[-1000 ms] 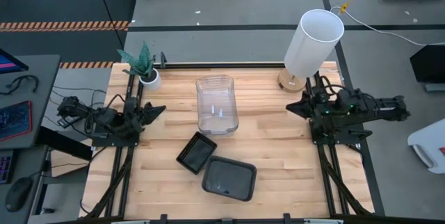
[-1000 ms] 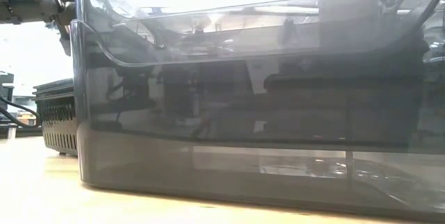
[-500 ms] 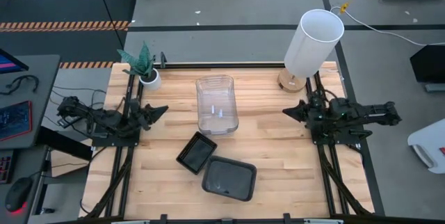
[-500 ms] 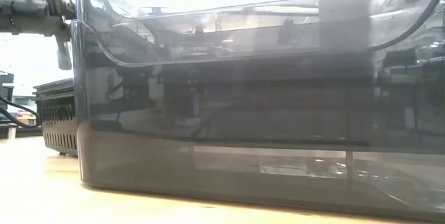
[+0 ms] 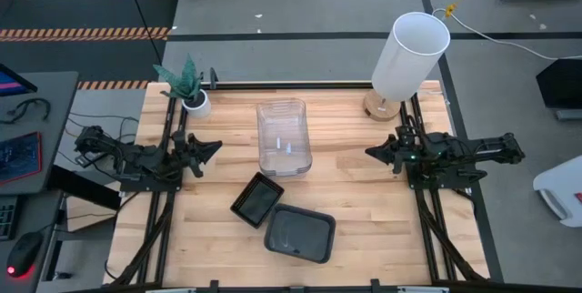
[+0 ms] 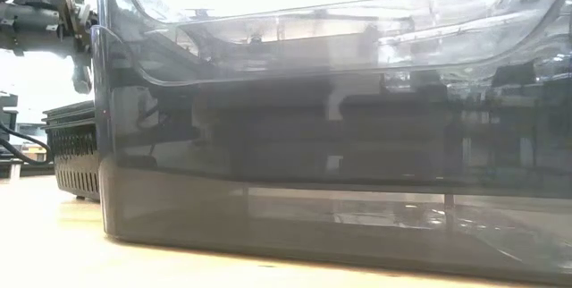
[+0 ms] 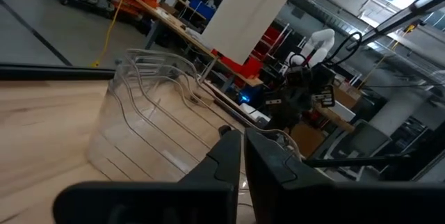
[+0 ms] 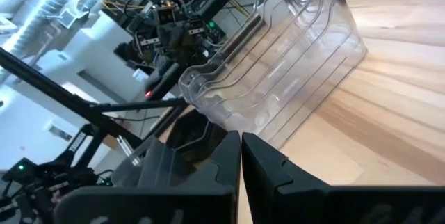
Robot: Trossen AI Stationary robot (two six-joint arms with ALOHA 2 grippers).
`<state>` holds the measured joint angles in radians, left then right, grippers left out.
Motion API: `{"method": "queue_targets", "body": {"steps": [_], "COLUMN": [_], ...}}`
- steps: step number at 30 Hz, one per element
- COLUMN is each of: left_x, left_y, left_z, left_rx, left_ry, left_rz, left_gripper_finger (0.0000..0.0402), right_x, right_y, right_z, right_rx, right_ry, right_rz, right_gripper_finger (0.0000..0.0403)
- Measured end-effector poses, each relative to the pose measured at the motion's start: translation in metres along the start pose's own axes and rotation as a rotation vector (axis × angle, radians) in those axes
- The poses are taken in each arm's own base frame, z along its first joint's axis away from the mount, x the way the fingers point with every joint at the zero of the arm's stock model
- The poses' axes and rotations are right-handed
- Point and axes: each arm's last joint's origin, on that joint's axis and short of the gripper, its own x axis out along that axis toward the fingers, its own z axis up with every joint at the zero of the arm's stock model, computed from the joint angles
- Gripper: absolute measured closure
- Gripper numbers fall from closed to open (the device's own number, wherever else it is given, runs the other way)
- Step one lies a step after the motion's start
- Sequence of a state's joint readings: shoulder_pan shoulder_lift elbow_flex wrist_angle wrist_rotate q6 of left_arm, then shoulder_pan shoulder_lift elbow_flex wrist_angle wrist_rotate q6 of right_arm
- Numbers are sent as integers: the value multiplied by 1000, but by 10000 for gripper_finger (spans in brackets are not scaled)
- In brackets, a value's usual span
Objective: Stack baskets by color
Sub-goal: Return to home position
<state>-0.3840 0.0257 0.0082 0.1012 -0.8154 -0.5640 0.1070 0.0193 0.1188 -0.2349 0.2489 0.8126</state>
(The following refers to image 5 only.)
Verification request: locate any black box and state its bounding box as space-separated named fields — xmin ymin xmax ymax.
xmin=535 ymin=58 xmax=582 ymax=122

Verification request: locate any black hazard-striped mat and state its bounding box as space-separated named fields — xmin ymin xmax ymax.
xmin=0 ymin=0 xmax=181 ymax=90

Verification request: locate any black slotted plastic basket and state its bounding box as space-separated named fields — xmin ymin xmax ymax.
xmin=229 ymin=171 xmax=286 ymax=230
xmin=231 ymin=172 xmax=285 ymax=227

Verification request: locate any white plant pot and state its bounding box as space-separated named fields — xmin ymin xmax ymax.
xmin=180 ymin=88 xmax=213 ymax=120

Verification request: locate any grey translucent plastic bin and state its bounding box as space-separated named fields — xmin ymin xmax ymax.
xmin=263 ymin=202 xmax=337 ymax=265

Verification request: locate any grey desk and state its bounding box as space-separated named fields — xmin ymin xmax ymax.
xmin=0 ymin=71 xmax=79 ymax=197

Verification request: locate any thin black cable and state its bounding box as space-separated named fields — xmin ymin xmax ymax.
xmin=121 ymin=0 xmax=164 ymax=66

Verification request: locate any white cable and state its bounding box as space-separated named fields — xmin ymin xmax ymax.
xmin=431 ymin=7 xmax=582 ymax=62

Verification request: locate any black mouse with red light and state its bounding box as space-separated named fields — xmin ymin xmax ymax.
xmin=5 ymin=230 xmax=45 ymax=279

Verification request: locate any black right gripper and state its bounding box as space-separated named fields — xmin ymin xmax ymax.
xmin=365 ymin=132 xmax=413 ymax=175

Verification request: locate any black aluminium table frame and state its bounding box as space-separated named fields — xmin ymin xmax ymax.
xmin=104 ymin=80 xmax=506 ymax=293

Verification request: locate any black keyboard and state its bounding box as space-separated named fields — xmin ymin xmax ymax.
xmin=0 ymin=194 xmax=20 ymax=242

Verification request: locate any red-edged dark pad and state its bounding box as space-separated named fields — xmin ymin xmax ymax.
xmin=0 ymin=131 xmax=44 ymax=187

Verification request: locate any green snake plant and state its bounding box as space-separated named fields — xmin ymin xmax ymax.
xmin=152 ymin=54 xmax=205 ymax=103

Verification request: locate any round wooden lamp base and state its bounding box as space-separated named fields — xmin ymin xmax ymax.
xmin=362 ymin=88 xmax=402 ymax=123

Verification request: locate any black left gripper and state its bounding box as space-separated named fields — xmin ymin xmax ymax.
xmin=171 ymin=129 xmax=223 ymax=179

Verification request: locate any white plastic chair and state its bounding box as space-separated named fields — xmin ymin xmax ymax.
xmin=532 ymin=155 xmax=582 ymax=229

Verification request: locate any dark computer screen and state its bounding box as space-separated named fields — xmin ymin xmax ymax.
xmin=0 ymin=63 xmax=39 ymax=98

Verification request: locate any white cylindrical lamp shade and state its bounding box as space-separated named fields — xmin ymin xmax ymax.
xmin=371 ymin=11 xmax=452 ymax=103

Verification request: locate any clear plastic basket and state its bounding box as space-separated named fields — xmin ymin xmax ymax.
xmin=256 ymin=97 xmax=313 ymax=174
xmin=256 ymin=99 xmax=314 ymax=176
xmin=256 ymin=100 xmax=314 ymax=177

